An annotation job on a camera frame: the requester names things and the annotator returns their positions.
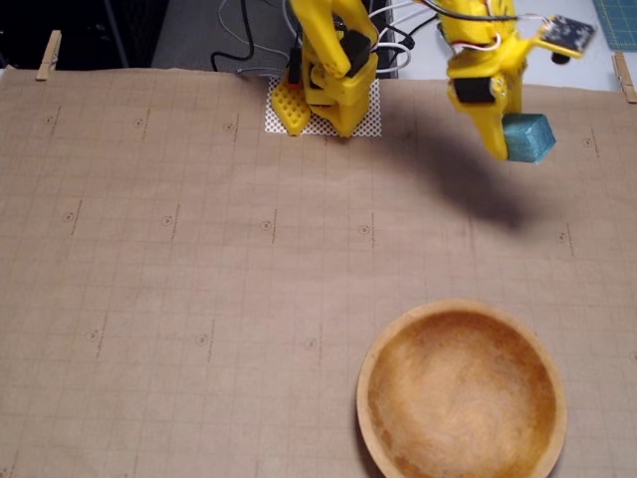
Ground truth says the black orange clamp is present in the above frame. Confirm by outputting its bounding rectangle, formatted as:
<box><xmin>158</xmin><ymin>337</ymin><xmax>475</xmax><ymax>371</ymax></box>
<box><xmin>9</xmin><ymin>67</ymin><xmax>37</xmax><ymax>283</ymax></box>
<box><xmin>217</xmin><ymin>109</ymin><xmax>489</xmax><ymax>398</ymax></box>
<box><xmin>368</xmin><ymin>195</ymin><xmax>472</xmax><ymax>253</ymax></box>
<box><xmin>286</xmin><ymin>46</ymin><xmax>304</xmax><ymax>92</ymax></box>

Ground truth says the black cable with plug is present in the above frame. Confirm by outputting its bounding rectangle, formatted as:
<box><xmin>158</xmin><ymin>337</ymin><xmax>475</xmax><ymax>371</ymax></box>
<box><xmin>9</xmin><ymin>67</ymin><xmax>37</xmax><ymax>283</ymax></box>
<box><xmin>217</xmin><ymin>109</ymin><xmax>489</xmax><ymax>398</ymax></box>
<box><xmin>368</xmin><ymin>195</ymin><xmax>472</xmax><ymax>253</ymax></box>
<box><xmin>378</xmin><ymin>18</ymin><xmax>440</xmax><ymax>52</ymax></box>

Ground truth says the white red servo wire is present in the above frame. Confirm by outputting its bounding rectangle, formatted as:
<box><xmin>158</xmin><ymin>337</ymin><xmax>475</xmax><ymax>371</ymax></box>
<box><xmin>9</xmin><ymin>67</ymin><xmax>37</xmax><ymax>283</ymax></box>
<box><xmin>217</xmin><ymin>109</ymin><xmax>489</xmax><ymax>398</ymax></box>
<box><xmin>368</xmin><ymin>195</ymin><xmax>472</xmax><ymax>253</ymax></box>
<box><xmin>449</xmin><ymin>32</ymin><xmax>502</xmax><ymax>54</ymax></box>

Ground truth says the round wooden bowl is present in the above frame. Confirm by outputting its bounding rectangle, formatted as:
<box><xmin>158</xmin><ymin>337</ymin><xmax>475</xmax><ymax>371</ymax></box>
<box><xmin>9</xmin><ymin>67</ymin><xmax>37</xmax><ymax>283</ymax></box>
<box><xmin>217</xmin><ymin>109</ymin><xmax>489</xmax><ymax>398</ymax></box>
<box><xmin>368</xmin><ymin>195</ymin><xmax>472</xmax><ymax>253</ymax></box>
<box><xmin>355</xmin><ymin>298</ymin><xmax>568</xmax><ymax>478</ymax></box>

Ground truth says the yellow perforated base plate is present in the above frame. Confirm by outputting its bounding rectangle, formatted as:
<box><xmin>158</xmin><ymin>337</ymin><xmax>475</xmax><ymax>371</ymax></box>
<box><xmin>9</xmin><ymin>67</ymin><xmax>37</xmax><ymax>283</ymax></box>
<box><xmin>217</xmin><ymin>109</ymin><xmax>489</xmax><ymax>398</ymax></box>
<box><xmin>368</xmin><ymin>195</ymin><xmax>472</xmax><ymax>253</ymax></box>
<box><xmin>271</xmin><ymin>81</ymin><xmax>313</xmax><ymax>137</ymax></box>

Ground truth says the gridded wrapping paper sheet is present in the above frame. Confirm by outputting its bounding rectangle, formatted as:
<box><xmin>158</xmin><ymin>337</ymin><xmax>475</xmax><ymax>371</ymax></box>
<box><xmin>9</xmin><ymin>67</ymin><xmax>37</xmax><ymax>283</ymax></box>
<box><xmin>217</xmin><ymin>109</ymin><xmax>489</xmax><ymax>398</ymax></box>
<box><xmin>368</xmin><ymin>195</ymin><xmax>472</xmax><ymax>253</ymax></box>
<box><xmin>0</xmin><ymin>67</ymin><xmax>637</xmax><ymax>478</ymax></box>

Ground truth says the green cutting mat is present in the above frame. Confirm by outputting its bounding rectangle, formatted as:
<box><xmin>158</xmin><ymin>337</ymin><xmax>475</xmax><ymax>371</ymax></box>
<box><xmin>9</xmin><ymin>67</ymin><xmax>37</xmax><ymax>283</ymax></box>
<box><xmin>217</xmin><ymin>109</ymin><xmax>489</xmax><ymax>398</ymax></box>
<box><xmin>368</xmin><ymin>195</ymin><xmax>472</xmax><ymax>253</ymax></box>
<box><xmin>591</xmin><ymin>0</ymin><xmax>637</xmax><ymax>52</ymax></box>

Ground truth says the wooden clothespin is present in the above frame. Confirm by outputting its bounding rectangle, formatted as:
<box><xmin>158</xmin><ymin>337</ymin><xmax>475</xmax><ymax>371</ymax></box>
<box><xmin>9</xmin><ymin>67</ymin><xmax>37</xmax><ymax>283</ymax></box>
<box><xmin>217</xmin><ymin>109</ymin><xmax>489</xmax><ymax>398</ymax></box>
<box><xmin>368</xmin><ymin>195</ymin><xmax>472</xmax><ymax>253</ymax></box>
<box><xmin>35</xmin><ymin>29</ymin><xmax>63</xmax><ymax>82</ymax></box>
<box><xmin>612</xmin><ymin>51</ymin><xmax>637</xmax><ymax>106</ymax></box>

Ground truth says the blue block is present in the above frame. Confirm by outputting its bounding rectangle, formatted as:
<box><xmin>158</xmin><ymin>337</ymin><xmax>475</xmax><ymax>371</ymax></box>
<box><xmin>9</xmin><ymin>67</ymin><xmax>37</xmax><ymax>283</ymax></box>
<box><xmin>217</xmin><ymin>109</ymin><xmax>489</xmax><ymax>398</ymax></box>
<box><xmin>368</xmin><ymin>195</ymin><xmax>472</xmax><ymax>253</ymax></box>
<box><xmin>501</xmin><ymin>113</ymin><xmax>557</xmax><ymax>166</ymax></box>

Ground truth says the white perforated mat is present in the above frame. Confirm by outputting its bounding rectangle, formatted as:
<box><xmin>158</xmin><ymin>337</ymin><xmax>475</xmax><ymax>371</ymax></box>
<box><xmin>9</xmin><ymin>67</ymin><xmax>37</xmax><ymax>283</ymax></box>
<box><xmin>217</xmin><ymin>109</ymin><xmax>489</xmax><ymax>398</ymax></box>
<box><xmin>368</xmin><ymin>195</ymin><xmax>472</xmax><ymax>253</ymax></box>
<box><xmin>264</xmin><ymin>74</ymin><xmax>384</xmax><ymax>138</ymax></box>

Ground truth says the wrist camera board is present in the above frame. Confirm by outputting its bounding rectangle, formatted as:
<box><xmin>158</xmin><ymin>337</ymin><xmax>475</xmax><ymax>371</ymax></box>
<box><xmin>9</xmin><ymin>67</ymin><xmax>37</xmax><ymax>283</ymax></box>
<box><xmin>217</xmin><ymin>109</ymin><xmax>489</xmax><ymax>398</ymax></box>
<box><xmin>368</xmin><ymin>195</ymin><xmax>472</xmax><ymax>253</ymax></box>
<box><xmin>538</xmin><ymin>14</ymin><xmax>598</xmax><ymax>66</ymax></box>

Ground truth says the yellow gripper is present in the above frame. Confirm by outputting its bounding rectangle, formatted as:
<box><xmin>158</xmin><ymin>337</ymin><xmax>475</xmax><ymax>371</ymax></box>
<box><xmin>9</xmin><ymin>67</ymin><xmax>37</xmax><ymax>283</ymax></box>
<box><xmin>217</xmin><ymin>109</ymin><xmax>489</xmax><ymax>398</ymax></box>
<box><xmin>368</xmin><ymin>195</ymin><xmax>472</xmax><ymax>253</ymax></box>
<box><xmin>445</xmin><ymin>31</ymin><xmax>549</xmax><ymax>161</ymax></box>

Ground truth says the black camera cable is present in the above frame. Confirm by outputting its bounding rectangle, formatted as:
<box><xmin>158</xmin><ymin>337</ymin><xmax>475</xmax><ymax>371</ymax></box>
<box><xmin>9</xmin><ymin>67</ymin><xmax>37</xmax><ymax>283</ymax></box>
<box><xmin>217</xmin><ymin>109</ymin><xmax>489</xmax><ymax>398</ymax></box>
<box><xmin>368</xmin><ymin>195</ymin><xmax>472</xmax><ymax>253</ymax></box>
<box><xmin>422</xmin><ymin>0</ymin><xmax>548</xmax><ymax>24</ymax></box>

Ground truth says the thin white cable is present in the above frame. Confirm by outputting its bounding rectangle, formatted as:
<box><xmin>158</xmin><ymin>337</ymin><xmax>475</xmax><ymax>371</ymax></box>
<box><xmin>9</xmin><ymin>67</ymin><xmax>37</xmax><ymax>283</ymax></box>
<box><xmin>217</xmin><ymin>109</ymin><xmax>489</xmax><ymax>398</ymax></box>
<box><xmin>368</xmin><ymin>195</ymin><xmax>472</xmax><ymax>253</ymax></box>
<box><xmin>217</xmin><ymin>0</ymin><xmax>301</xmax><ymax>77</ymax></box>

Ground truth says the grey metal pole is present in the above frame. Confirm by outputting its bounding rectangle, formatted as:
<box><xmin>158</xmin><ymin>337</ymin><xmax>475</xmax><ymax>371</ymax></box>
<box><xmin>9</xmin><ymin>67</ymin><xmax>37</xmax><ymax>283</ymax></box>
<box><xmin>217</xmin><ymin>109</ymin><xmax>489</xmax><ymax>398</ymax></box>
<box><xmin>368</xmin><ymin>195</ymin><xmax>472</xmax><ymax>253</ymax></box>
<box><xmin>101</xmin><ymin>0</ymin><xmax>132</xmax><ymax>69</ymax></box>

